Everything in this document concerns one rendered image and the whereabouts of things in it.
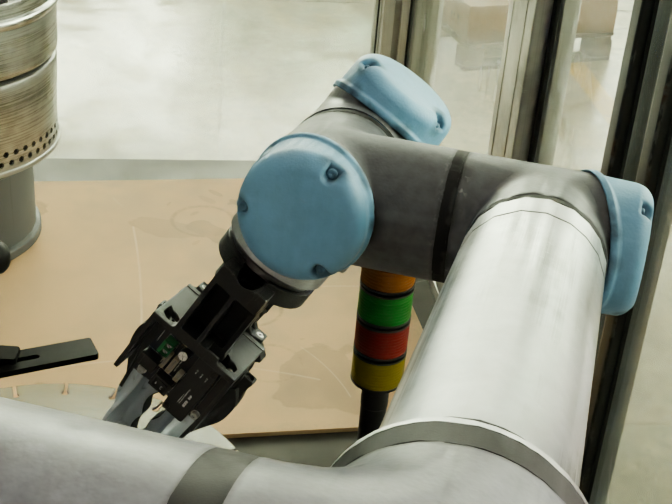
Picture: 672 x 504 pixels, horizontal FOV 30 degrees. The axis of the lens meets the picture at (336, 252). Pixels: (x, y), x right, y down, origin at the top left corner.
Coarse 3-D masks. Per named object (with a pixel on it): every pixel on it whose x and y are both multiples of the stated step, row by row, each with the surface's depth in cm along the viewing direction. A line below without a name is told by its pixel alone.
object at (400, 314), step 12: (360, 288) 102; (360, 300) 102; (372, 300) 100; (384, 300) 100; (396, 300) 100; (408, 300) 101; (360, 312) 102; (372, 312) 101; (384, 312) 100; (396, 312) 101; (408, 312) 102; (372, 324) 101; (384, 324) 101; (396, 324) 101
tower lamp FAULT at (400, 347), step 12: (360, 324) 102; (408, 324) 102; (360, 336) 103; (372, 336) 102; (384, 336) 102; (396, 336) 102; (360, 348) 103; (372, 348) 102; (384, 348) 102; (396, 348) 103; (372, 360) 103; (384, 360) 103
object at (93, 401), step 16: (32, 384) 105; (48, 384) 105; (64, 384) 105; (80, 384) 105; (16, 400) 103; (32, 400) 103; (48, 400) 103; (64, 400) 103; (80, 400) 104; (96, 400) 104; (112, 400) 104; (160, 400) 104; (96, 416) 102; (144, 416) 102; (192, 432) 101; (208, 432) 101
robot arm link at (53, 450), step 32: (0, 416) 34; (32, 416) 35; (64, 416) 35; (0, 448) 33; (32, 448) 33; (64, 448) 33; (96, 448) 33; (128, 448) 34; (160, 448) 34; (192, 448) 34; (224, 448) 36; (0, 480) 32; (32, 480) 32; (64, 480) 32; (96, 480) 32; (128, 480) 32; (160, 480) 32; (192, 480) 32; (224, 480) 33
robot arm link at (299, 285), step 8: (232, 224) 83; (240, 232) 82; (240, 240) 81; (240, 248) 82; (248, 248) 81; (248, 256) 81; (248, 264) 82; (256, 264) 81; (256, 272) 82; (264, 272) 81; (272, 272) 81; (344, 272) 83; (272, 280) 82; (280, 280) 81; (288, 280) 81; (296, 280) 81; (304, 280) 82; (312, 280) 82; (320, 280) 83; (288, 288) 82; (296, 288) 82; (304, 288) 82; (312, 288) 83
